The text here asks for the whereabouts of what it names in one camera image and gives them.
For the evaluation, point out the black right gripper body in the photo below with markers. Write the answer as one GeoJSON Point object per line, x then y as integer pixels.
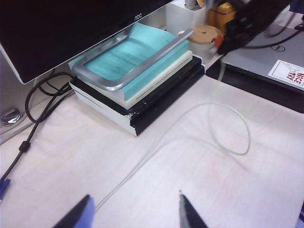
{"type": "Point", "coordinates": [244, 26]}

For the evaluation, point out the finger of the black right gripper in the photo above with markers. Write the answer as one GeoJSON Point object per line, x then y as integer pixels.
{"type": "Point", "coordinates": [231, 46]}

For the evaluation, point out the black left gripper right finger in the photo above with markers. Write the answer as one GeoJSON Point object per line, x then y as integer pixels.
{"type": "Point", "coordinates": [190, 213]}

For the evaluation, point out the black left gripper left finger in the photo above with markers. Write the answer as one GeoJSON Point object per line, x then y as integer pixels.
{"type": "Point", "coordinates": [80, 213]}

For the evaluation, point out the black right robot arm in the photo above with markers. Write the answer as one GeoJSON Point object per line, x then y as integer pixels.
{"type": "Point", "coordinates": [266, 9]}

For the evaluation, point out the yellow can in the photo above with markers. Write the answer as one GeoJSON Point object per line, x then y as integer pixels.
{"type": "Point", "coordinates": [221, 16]}

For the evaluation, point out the white cup wooden lid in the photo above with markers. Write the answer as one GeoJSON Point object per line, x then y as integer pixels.
{"type": "Point", "coordinates": [204, 35]}

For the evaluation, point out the silver Dell laptop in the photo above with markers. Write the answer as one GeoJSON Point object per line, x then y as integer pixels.
{"type": "Point", "coordinates": [261, 59]}
{"type": "Point", "coordinates": [249, 88]}

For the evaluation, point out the white storage box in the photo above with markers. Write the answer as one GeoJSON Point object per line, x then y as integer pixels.
{"type": "Point", "coordinates": [180, 19]}

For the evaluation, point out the black hardcover book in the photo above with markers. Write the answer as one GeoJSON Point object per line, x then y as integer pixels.
{"type": "Point", "coordinates": [175, 78]}
{"type": "Point", "coordinates": [147, 118]}

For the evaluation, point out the white paperback book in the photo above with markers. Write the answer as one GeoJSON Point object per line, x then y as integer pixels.
{"type": "Point", "coordinates": [166, 73]}

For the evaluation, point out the silver monitor stand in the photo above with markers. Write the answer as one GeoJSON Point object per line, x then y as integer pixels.
{"type": "Point", "coordinates": [152, 57]}

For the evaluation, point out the teal paperback book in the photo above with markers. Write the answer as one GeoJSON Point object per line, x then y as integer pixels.
{"type": "Point", "coordinates": [114, 59]}

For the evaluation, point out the chrome partition foot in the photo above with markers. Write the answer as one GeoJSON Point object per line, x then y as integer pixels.
{"type": "Point", "coordinates": [12, 116]}

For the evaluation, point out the black AOC monitor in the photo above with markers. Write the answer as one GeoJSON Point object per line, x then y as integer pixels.
{"type": "Point", "coordinates": [59, 28]}

